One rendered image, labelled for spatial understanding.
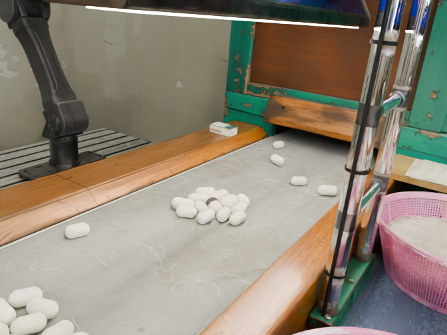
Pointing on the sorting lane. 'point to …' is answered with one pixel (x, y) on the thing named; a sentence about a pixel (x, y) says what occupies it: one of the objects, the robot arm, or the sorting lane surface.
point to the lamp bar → (250, 9)
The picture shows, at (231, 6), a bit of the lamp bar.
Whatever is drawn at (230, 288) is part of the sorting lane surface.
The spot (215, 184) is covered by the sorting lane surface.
